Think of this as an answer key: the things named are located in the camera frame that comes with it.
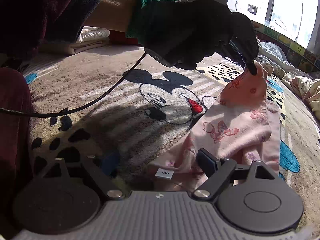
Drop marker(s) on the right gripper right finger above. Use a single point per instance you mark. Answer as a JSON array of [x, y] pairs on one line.
[[221, 174]]

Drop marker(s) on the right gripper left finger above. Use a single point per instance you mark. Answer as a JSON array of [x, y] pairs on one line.
[[86, 173]]

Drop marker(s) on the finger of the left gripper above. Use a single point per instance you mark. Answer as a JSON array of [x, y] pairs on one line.
[[238, 52]]

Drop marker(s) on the pink printed baby garment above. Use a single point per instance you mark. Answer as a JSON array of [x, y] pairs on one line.
[[242, 124]]

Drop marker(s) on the left forearm maroon sleeve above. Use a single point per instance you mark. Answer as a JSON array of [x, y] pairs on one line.
[[26, 23]]

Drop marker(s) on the folded white cream clothes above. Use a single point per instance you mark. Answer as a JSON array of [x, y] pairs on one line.
[[89, 38]]

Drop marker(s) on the black green gloved left hand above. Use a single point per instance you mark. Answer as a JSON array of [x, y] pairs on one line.
[[144, 26]]

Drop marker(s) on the cream white quilted jacket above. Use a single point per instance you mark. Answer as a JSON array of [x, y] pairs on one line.
[[272, 58]]

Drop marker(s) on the colourful alphabet headboard panel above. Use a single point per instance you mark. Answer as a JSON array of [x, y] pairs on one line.
[[296, 54]]

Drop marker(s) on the pale yellow crumpled quilt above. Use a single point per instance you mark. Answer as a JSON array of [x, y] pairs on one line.
[[307, 89]]

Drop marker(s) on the Mickey Mouse plush blanket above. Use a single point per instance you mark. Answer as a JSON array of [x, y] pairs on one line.
[[140, 117]]

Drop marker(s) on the maroon trouser leg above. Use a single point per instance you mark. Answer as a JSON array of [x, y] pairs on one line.
[[16, 170]]

